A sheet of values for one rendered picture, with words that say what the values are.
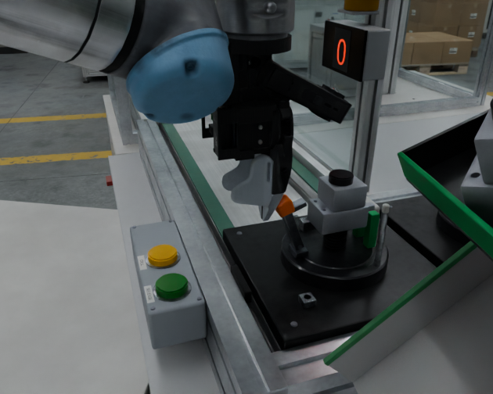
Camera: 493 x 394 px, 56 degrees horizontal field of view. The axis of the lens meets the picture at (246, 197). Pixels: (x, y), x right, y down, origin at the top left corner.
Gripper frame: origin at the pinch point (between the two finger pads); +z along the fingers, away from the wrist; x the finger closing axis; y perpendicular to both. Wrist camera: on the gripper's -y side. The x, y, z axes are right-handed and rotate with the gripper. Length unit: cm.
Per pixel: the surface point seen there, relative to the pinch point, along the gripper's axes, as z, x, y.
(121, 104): 9, -81, 11
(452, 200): -14.7, 27.1, -0.2
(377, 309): 9.1, 10.8, -9.3
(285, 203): -1.0, 0.9, -1.5
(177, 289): 9.0, 0.3, 11.9
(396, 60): 7, -105, -91
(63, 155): 106, -306, 45
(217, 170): 14.5, -44.2, -5.1
